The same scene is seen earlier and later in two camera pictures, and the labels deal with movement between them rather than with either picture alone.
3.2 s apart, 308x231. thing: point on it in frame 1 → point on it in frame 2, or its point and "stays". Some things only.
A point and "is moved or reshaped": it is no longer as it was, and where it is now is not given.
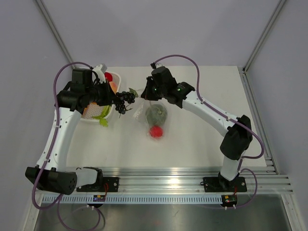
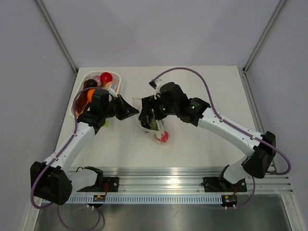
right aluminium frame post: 279,5 stays
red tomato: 108,76 stays
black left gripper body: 99,93 → 109,111
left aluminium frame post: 56,33 stays
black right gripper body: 153,92 → 161,108
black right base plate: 217,184 stays
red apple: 156,131 is moved or reshaped
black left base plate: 105,185 stays
